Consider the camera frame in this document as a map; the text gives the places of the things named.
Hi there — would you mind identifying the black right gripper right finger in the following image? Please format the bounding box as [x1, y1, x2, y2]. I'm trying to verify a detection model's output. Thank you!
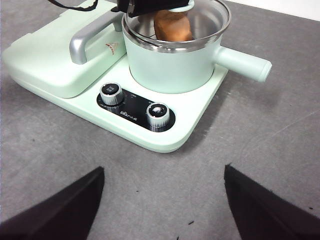
[223, 163, 320, 240]

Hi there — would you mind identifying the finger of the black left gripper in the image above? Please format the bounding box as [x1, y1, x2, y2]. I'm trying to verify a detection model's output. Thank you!
[117, 0, 190, 18]

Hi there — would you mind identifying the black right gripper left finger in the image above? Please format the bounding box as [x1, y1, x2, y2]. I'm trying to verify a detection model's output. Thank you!
[0, 166, 105, 240]

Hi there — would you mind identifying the brown potato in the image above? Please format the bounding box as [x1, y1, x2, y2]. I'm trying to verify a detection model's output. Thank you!
[152, 9, 193, 42]

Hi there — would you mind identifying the silver control knob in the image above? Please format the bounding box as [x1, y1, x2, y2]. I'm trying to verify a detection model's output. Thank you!
[146, 102, 171, 126]
[99, 82, 123, 106]

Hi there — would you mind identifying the mint green griddle cover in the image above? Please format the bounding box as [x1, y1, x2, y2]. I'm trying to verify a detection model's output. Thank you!
[1, 0, 128, 99]

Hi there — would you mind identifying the mint green breakfast machine base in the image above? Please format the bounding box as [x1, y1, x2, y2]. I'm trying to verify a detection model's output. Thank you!
[1, 0, 230, 154]

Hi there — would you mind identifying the mint green pot with handle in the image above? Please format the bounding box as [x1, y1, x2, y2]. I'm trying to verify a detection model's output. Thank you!
[121, 0, 273, 95]

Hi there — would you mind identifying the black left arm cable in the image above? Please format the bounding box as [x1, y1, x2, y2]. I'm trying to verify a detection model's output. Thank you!
[48, 0, 100, 12]

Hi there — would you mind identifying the silver griddle cover handle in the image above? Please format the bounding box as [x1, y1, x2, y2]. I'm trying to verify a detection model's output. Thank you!
[69, 11, 126, 65]

